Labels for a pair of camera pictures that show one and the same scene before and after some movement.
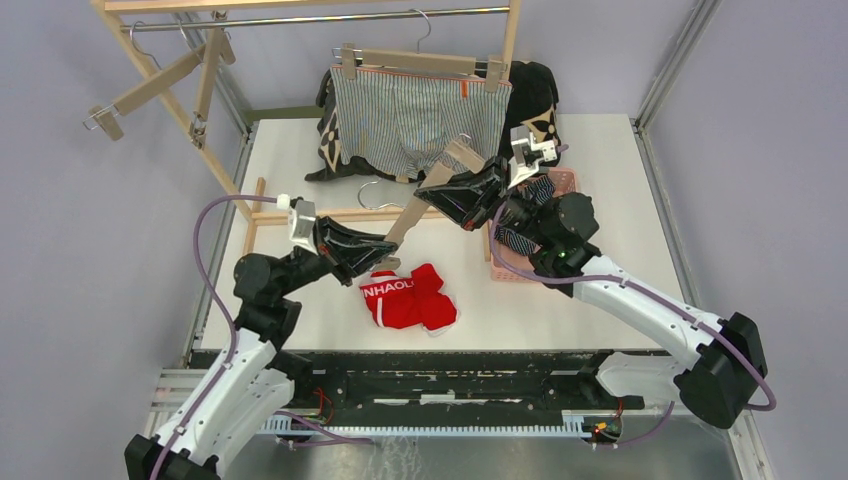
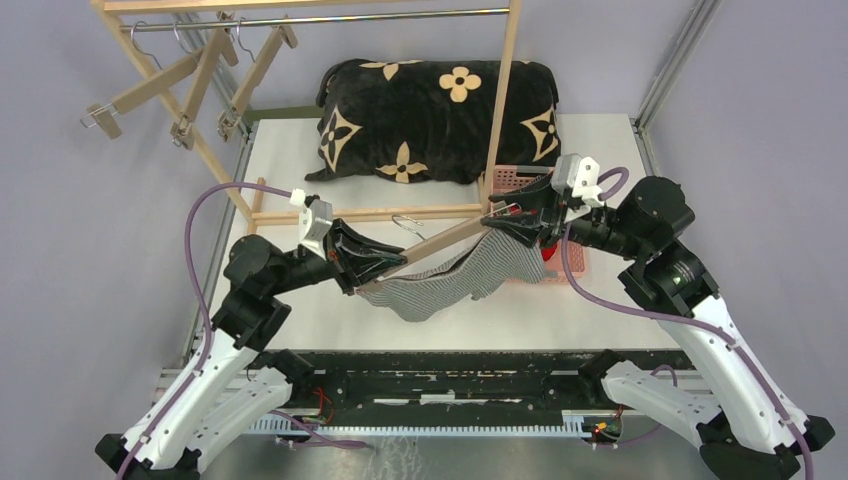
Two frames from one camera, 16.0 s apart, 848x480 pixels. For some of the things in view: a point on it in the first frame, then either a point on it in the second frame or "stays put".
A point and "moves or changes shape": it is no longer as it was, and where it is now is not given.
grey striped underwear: x=403 y=122 to x=497 y=262
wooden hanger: x=462 y=156 to x=182 y=132
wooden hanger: x=103 y=117 stays put
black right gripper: x=469 y=197 to x=523 y=228
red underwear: x=416 y=302 moves or changes shape
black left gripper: x=354 y=262 stays put
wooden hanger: x=352 y=58 to x=431 y=245
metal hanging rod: x=316 y=18 stays put
